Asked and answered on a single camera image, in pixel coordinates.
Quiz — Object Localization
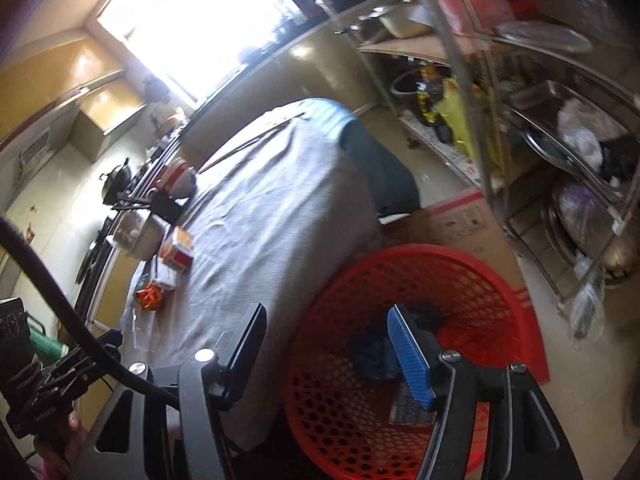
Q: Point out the black cup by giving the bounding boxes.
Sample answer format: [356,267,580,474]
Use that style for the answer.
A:
[150,192,184,226]

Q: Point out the orange box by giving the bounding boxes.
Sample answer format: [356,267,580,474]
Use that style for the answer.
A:
[159,226,197,274]

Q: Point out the round metal lid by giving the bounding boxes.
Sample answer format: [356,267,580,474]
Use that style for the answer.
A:
[494,19,594,57]

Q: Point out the black wok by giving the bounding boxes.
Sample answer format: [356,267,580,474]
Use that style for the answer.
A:
[100,158,132,206]

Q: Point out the printed paper shelf liner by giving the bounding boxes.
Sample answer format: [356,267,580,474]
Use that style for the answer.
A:
[399,109,482,183]

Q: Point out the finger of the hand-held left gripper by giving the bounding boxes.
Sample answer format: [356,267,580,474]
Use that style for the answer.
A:
[87,329,123,357]
[42,347,108,387]

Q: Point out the white plastic bag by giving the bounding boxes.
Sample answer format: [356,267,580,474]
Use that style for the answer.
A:
[556,99,609,172]

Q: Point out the cream pot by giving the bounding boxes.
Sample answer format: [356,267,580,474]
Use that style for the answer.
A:
[379,6,437,39]

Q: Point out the gas stove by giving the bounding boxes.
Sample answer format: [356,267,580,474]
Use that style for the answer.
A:
[75,219,121,287]

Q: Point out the yellow wall cabinets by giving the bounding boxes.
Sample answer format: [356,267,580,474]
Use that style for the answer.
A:
[0,39,152,162]

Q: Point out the black chopsticks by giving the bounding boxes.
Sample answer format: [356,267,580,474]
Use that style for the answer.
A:
[112,194,154,212]

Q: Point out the dark teal cloth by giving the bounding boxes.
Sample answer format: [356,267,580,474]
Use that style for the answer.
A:
[342,117,421,217]

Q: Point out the hanging clear plastic bag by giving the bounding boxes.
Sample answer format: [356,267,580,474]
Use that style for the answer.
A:
[566,251,609,342]

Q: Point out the window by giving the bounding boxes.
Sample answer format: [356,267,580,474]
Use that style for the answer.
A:
[96,0,287,105]

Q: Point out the metal storage rack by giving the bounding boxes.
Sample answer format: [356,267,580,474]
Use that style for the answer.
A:
[356,0,640,343]

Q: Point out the metal tray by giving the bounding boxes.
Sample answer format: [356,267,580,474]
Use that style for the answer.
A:
[509,79,628,163]

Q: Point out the cardboard box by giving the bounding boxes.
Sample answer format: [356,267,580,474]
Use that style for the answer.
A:
[379,189,551,383]

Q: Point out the metal cooker pot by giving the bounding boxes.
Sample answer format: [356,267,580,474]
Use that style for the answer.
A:
[112,209,167,262]

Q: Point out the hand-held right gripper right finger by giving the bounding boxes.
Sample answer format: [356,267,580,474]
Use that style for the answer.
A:
[386,304,583,480]

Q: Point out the cooking oil bottle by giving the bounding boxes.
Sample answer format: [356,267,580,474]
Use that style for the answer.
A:
[414,66,451,127]

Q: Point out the purple bagged item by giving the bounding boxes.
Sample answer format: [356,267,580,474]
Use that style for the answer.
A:
[556,181,615,262]

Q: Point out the yellow plastic bag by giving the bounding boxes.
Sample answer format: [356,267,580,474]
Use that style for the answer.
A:
[434,76,502,172]

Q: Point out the grey tablecloth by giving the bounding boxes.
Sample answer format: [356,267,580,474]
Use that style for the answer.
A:
[120,97,382,453]

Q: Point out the white printed box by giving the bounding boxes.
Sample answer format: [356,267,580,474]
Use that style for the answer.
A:
[149,259,179,292]

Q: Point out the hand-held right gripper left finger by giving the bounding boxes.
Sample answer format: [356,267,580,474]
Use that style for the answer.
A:
[75,302,268,480]

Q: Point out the orange crumpled wrapper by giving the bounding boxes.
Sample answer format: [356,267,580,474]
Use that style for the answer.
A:
[134,284,166,314]

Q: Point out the red and white bowl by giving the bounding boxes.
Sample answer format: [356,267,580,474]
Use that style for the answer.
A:
[157,156,197,199]

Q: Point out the red plastic mesh basket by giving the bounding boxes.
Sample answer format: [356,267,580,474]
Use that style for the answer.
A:
[282,244,551,480]

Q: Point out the blue crumpled wrapper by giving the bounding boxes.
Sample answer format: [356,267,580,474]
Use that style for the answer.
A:
[347,327,402,385]

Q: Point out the green ribbed tube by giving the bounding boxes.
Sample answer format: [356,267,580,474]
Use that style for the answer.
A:
[29,331,70,362]

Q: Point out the black cable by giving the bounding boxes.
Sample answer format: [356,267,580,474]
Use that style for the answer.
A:
[0,216,182,408]

